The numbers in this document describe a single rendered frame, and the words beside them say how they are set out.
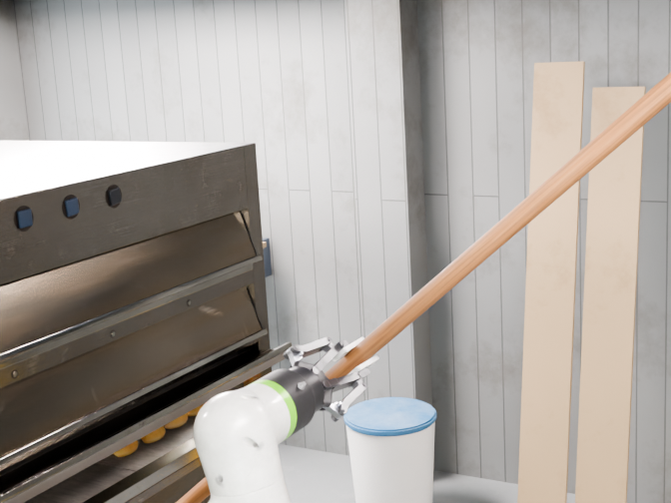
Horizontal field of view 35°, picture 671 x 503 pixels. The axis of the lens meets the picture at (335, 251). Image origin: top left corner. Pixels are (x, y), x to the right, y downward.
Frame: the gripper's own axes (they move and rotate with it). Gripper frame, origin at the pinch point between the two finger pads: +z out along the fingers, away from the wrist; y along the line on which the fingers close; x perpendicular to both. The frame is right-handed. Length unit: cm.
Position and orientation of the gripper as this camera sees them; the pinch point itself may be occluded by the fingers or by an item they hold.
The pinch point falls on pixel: (355, 357)
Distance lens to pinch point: 171.8
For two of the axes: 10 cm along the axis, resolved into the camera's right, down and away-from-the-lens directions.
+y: 6.1, 7.8, -1.6
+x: 6.3, -6.0, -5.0
